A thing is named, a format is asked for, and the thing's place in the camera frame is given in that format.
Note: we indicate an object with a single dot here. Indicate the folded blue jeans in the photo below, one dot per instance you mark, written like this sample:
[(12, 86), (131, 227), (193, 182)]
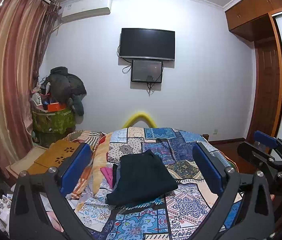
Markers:
[(116, 177)]

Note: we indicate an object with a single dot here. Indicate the wall mounted black television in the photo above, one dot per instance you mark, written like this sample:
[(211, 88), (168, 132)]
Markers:
[(139, 43)]

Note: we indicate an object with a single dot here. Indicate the orange floral blanket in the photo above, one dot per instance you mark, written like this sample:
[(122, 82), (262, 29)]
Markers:
[(92, 176)]

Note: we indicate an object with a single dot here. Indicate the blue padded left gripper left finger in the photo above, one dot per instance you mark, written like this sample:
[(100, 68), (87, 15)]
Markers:
[(72, 167)]

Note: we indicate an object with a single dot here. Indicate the small black wall monitor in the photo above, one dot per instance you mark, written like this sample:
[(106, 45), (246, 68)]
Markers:
[(146, 71)]

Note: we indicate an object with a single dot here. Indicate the white air conditioner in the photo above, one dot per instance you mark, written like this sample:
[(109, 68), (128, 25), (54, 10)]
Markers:
[(73, 10)]

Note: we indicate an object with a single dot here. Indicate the wooden wardrobe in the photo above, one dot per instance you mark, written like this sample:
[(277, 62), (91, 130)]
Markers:
[(254, 21)]

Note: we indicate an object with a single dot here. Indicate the dark teal pants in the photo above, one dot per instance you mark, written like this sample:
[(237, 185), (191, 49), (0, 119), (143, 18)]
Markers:
[(144, 178)]

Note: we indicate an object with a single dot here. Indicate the magenta garment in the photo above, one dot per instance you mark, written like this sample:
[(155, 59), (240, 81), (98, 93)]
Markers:
[(108, 174)]

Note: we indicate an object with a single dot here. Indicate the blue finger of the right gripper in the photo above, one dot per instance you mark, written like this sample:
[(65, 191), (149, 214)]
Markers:
[(264, 142)]

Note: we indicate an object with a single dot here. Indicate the blue patchwork bedspread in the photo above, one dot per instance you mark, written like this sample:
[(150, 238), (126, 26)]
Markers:
[(174, 215)]

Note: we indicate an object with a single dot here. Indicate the striped red curtain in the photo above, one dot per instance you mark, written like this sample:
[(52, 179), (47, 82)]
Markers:
[(25, 29)]

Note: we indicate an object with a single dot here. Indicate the green storage bin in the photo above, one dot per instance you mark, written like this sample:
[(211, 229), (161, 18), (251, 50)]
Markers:
[(53, 126)]

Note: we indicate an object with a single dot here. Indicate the dark jacket pile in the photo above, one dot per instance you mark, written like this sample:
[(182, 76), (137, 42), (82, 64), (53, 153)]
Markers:
[(65, 87)]

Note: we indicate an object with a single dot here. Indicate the wooden lap desk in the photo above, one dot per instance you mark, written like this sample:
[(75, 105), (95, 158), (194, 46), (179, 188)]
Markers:
[(56, 155)]

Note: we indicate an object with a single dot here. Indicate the yellow foam bed guard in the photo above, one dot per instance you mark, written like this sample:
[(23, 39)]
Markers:
[(140, 116)]

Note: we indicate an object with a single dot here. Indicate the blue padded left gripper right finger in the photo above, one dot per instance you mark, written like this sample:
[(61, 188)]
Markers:
[(211, 168)]

